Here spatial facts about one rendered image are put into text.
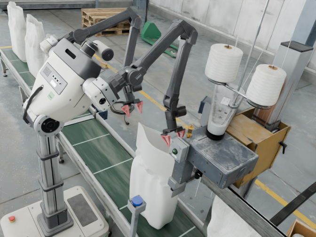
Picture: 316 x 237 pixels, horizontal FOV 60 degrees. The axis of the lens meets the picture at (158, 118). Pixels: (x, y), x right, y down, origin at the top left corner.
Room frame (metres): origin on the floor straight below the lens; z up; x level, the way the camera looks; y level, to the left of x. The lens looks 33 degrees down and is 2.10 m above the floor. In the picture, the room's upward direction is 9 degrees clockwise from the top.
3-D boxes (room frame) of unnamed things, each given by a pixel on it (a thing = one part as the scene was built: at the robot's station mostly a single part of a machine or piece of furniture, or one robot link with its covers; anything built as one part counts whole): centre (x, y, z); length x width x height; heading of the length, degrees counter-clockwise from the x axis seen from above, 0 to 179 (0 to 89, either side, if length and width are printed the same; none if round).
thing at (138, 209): (1.04, 0.04, 0.81); 0.08 x 0.08 x 0.06; 43
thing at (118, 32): (6.88, 1.52, 0.07); 1.20 x 0.82 x 0.14; 131
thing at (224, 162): (1.03, -0.30, 1.21); 0.30 x 0.25 x 0.30; 43
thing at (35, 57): (3.18, 1.62, 0.74); 0.47 x 0.22 x 0.72; 44
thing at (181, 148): (1.01, -0.12, 1.28); 0.08 x 0.05 x 0.09; 43
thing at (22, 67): (3.16, 1.62, 0.33); 2.21 x 0.39 x 0.09; 43
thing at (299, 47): (1.35, -0.60, 1.76); 0.12 x 0.11 x 0.01; 133
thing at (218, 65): (1.37, -0.29, 1.61); 0.17 x 0.17 x 0.17
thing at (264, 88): (1.18, -0.46, 1.61); 0.15 x 0.14 x 0.17; 43
